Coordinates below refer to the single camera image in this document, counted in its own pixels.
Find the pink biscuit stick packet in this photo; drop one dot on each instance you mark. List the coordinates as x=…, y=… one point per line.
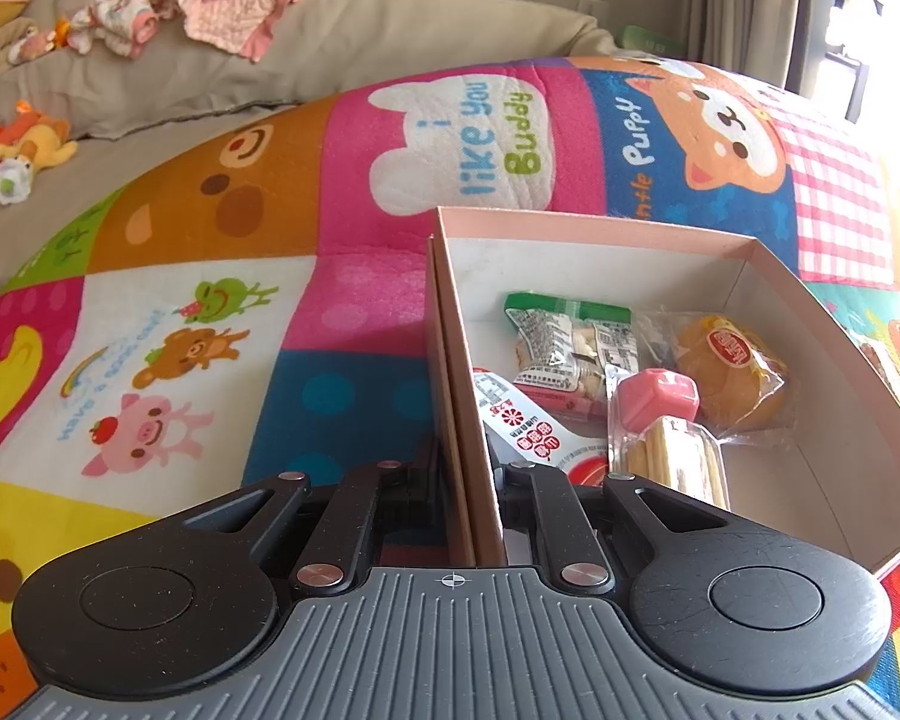
x=664, y=420

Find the green white snack packet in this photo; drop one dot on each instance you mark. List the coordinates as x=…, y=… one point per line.
x=551, y=349

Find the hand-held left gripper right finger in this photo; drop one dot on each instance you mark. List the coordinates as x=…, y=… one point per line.
x=562, y=532

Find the beige curtain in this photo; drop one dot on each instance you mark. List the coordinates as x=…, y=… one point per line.
x=735, y=7

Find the pile of pink baby clothes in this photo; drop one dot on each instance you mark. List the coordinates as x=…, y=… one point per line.
x=195, y=7

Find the colourful cartoon play mat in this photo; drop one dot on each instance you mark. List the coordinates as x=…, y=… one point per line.
x=232, y=300

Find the wall socket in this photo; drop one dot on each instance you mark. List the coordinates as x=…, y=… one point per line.
x=592, y=11

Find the beige long cushion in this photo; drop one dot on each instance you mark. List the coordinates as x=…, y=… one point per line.
x=360, y=52

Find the orange plush toy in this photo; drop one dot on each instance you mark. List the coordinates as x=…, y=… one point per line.
x=34, y=139

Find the white red snack packet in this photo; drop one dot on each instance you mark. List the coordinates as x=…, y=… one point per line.
x=532, y=431

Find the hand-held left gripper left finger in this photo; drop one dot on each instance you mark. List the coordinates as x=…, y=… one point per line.
x=345, y=532

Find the bun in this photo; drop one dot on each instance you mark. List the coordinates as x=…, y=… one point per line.
x=727, y=371

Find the pink cardboard box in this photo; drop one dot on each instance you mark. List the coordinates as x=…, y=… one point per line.
x=465, y=405

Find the white green small toy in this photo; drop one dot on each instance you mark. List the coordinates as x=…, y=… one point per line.
x=11, y=178

